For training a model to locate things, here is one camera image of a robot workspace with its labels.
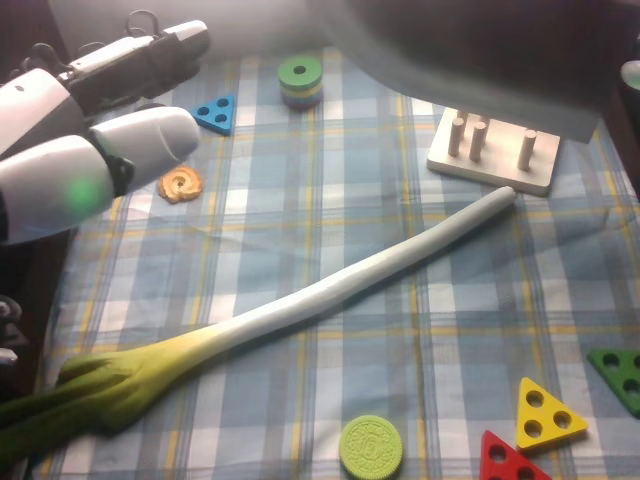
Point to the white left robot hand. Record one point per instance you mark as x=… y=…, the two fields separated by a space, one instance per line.
x=50 y=190

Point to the leek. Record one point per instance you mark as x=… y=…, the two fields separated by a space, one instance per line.
x=300 y=300

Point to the tan swirl butter cookie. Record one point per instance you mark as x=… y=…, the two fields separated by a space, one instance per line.
x=175 y=187

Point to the blue triangle block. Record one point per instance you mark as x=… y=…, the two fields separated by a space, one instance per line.
x=214 y=110

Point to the blue plaid tablecloth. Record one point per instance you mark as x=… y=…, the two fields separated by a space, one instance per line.
x=350 y=225

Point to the green round sandwich cookie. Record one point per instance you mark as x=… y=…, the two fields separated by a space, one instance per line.
x=370 y=447

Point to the wooden peg board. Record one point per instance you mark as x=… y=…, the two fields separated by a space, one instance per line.
x=500 y=175

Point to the red triangle block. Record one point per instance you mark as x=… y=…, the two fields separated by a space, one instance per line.
x=511 y=460

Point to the yellow triangle block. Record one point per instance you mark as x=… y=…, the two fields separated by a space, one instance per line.
x=544 y=414

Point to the green triangle block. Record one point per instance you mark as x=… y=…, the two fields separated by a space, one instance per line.
x=620 y=372

